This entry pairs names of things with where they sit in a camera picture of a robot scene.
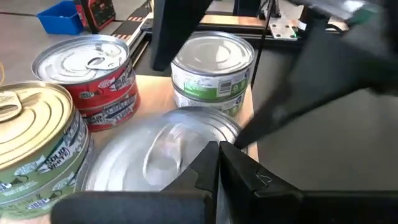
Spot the blue bin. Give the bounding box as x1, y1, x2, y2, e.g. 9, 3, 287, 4
36, 0, 85, 35

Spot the black metal table frame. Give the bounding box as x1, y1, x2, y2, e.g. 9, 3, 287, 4
133, 0, 343, 52

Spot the gold-lid can olive label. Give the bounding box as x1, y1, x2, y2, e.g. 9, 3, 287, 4
0, 81, 91, 200

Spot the silver metal mounting plate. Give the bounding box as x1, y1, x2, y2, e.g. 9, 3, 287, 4
269, 17, 298, 41

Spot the black table mat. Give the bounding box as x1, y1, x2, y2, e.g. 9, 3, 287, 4
133, 46, 398, 191

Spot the silver-lid can teal label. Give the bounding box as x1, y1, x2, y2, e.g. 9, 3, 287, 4
76, 106, 246, 224

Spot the red box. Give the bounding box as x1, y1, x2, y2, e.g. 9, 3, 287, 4
76, 0, 116, 34

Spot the silver-lid can red label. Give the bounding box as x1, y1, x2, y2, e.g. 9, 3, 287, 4
79, 83, 141, 132
30, 33, 137, 110

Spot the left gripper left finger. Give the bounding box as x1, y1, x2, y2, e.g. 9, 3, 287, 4
51, 141, 220, 224

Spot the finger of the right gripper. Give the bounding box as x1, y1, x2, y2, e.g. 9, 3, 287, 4
233, 46, 371, 147

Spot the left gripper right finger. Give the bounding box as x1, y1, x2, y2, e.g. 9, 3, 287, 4
219, 141, 398, 224

